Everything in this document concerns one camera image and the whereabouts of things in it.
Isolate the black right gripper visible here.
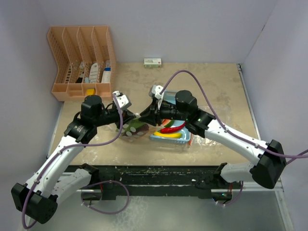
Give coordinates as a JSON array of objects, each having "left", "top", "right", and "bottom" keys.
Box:
[{"left": 139, "top": 98, "right": 188, "bottom": 126}]

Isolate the green leafy vegetable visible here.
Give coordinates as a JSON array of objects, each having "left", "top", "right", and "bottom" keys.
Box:
[{"left": 120, "top": 119, "right": 146, "bottom": 138}]

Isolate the orange purple papaya slice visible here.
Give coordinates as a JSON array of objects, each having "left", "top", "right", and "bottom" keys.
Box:
[{"left": 141, "top": 124, "right": 156, "bottom": 138}]

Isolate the clear polka dot zip bag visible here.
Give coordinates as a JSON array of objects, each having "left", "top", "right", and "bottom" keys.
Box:
[{"left": 119, "top": 114, "right": 156, "bottom": 142}]

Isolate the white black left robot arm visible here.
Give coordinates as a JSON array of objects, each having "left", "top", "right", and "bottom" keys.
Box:
[{"left": 11, "top": 91, "right": 131, "bottom": 230}]

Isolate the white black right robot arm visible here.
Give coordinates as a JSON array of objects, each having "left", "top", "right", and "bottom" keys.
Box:
[{"left": 139, "top": 90, "right": 286, "bottom": 189}]

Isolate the clear bag with orange zipper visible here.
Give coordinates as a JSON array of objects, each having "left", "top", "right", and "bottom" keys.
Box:
[{"left": 187, "top": 105, "right": 241, "bottom": 147}]

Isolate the watermelon slice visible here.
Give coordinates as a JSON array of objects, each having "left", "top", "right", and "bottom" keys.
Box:
[{"left": 162, "top": 119, "right": 175, "bottom": 128}]

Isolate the red chili pepper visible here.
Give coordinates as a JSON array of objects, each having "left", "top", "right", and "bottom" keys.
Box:
[{"left": 160, "top": 121, "right": 186, "bottom": 134}]

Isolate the light blue plastic basket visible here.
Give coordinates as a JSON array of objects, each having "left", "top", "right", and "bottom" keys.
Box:
[{"left": 149, "top": 90, "right": 192, "bottom": 145}]

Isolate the white blue box in organizer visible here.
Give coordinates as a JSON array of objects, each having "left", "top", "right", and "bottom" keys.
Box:
[{"left": 101, "top": 60, "right": 111, "bottom": 83}]

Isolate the yellow block in organizer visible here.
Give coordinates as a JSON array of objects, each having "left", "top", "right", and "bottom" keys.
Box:
[{"left": 86, "top": 89, "right": 96, "bottom": 96}]

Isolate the green and white small box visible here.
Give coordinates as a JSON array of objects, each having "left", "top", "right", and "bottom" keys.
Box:
[{"left": 143, "top": 58, "right": 162, "bottom": 68}]

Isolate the white bottle in organizer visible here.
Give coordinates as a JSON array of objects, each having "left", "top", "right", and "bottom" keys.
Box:
[{"left": 89, "top": 63, "right": 99, "bottom": 83}]

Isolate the peach plastic file organizer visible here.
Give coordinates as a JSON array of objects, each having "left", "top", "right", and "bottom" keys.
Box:
[{"left": 47, "top": 26, "right": 117, "bottom": 102}]

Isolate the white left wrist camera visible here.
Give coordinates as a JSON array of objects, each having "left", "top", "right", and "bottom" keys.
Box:
[{"left": 113, "top": 90, "right": 132, "bottom": 111}]

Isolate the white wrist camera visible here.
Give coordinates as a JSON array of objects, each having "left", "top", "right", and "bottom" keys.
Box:
[
  {"left": 149, "top": 85, "right": 164, "bottom": 109},
  {"left": 113, "top": 90, "right": 132, "bottom": 111}
]

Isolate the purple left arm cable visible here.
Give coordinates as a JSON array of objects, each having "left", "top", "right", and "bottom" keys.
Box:
[{"left": 21, "top": 93, "right": 125, "bottom": 229}]

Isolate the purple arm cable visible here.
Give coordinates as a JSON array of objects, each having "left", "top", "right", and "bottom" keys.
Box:
[
  {"left": 161, "top": 69, "right": 308, "bottom": 164},
  {"left": 21, "top": 93, "right": 125, "bottom": 229}
]

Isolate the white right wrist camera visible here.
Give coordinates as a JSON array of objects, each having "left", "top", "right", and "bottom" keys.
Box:
[{"left": 149, "top": 85, "right": 164, "bottom": 109}]

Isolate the black aluminium base frame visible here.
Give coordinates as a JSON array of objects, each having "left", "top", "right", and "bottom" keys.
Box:
[{"left": 28, "top": 165, "right": 294, "bottom": 231}]

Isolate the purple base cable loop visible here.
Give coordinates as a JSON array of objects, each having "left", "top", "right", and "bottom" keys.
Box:
[{"left": 80, "top": 180, "right": 132, "bottom": 215}]

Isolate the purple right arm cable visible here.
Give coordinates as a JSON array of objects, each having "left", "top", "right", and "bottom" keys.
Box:
[{"left": 161, "top": 69, "right": 308, "bottom": 164}]

